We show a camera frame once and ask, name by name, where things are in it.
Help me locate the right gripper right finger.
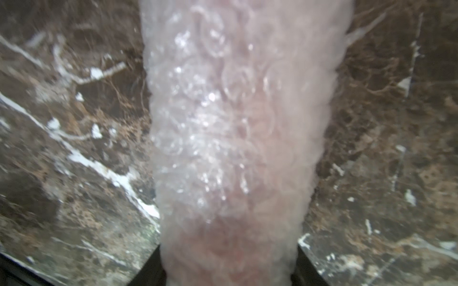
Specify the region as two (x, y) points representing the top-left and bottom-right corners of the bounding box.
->
(291, 245), (329, 286)

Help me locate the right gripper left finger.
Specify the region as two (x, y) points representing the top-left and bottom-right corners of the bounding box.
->
(127, 245), (167, 286)

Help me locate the bubble wrap sheet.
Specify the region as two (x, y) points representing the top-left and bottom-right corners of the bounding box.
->
(139, 1), (354, 286)

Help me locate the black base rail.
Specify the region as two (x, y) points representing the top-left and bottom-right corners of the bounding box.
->
(1, 254), (53, 286)

